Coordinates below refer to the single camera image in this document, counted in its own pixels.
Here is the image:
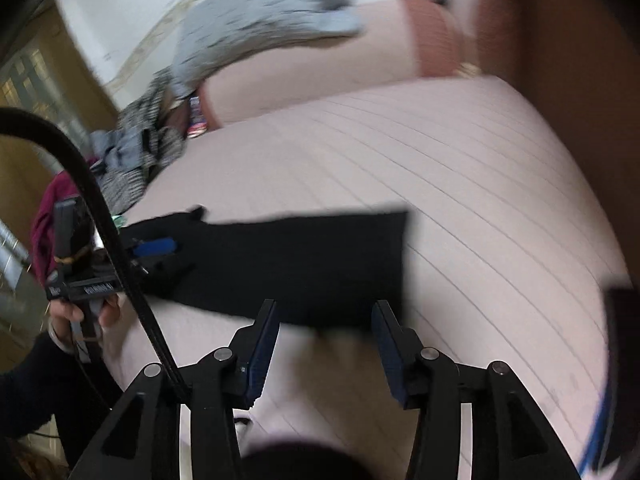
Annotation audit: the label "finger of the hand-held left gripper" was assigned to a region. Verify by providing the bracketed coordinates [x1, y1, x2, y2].
[132, 257, 194, 284]
[128, 237, 179, 260]

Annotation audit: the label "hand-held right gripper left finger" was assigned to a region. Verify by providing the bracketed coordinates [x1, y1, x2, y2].
[67, 299, 281, 480]

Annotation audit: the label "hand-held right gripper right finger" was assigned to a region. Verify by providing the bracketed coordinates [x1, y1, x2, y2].
[371, 300, 583, 480]

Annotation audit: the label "black pants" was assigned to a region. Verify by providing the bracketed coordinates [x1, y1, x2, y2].
[120, 204, 412, 335]

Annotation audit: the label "person's left forearm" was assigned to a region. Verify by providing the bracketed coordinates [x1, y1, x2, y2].
[0, 330, 123, 463]

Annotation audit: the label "person's left hand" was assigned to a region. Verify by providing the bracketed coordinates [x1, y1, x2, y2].
[48, 293, 122, 352]

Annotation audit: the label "black white striped cloth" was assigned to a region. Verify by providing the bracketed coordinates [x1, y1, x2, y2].
[106, 70, 187, 217]

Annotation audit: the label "maroon cloth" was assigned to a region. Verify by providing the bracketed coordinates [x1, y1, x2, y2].
[29, 157, 102, 282]

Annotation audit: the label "blue-grey cloth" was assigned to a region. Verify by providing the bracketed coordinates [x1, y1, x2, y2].
[90, 127, 152, 172]

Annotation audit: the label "colourful packet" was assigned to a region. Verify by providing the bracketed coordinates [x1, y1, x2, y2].
[187, 95, 209, 139]

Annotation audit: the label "wooden glass door cabinet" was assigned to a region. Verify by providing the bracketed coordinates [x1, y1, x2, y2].
[0, 7, 122, 221]

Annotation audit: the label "dark object with blue edge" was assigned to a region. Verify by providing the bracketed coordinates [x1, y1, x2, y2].
[581, 284, 640, 477]

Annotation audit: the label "grey-blue quilted blanket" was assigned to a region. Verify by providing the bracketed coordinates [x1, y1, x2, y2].
[170, 0, 364, 102]

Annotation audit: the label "reddish brown sofa cushion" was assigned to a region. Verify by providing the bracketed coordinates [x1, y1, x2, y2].
[469, 0, 527, 73]

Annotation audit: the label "black cable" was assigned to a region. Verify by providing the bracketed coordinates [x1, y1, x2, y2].
[0, 108, 192, 397]

